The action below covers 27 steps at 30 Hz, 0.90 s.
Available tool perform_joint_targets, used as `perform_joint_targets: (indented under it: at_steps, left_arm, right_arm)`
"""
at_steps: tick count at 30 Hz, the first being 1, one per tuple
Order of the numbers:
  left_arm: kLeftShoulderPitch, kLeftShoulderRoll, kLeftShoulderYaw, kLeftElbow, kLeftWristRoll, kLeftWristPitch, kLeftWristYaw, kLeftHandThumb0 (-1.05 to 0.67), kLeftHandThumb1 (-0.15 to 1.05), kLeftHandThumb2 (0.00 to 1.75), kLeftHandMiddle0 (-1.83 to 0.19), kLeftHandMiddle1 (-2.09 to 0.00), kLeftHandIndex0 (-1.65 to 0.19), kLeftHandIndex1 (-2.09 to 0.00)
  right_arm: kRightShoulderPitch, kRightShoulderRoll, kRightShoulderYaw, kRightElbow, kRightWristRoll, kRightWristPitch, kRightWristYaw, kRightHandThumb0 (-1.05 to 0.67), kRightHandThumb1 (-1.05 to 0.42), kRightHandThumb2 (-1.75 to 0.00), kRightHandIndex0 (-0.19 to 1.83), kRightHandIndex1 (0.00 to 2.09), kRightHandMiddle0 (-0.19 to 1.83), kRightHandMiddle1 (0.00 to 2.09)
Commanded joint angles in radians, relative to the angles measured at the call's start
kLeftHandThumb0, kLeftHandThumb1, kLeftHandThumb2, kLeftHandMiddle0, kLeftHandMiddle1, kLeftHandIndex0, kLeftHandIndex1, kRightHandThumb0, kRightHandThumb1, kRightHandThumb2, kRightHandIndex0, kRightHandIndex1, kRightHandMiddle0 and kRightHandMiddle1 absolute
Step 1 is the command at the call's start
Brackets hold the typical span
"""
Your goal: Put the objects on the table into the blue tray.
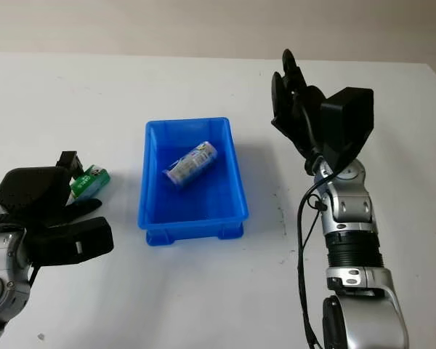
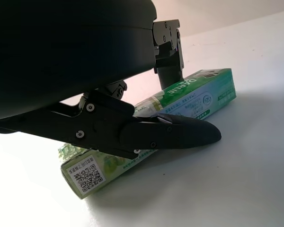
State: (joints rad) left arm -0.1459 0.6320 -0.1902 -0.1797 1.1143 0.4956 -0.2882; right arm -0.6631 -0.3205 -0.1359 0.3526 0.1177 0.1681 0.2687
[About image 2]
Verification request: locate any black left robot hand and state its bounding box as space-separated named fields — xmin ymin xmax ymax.
xmin=0 ymin=0 xmax=222 ymax=159

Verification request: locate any green toothpaste box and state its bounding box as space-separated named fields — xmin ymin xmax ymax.
xmin=58 ymin=68 xmax=237 ymax=201

